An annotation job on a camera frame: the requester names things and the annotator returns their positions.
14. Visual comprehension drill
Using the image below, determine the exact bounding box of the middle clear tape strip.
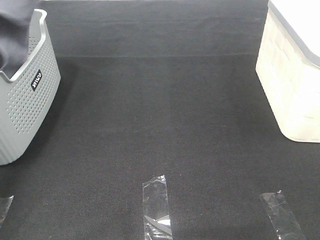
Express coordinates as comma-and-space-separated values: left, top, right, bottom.
142, 175, 173, 240

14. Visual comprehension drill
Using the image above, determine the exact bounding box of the left clear tape strip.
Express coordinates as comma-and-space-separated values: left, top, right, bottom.
0, 195, 14, 228

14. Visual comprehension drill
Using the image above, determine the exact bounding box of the clear tape strip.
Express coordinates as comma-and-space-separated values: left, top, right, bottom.
142, 175, 173, 240
259, 190, 307, 240
0, 195, 14, 228

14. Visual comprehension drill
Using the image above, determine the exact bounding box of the grey perforated laundry basket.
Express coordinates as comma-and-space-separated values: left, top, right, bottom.
0, 9, 61, 166

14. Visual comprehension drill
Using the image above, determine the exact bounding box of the cream storage box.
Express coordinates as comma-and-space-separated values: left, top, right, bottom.
255, 0, 320, 143

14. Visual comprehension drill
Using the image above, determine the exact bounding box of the grey microfibre towel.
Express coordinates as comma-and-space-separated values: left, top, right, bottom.
0, 0, 38, 78

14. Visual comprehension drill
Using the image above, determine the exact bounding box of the right clear tape strip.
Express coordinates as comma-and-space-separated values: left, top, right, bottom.
259, 190, 307, 240

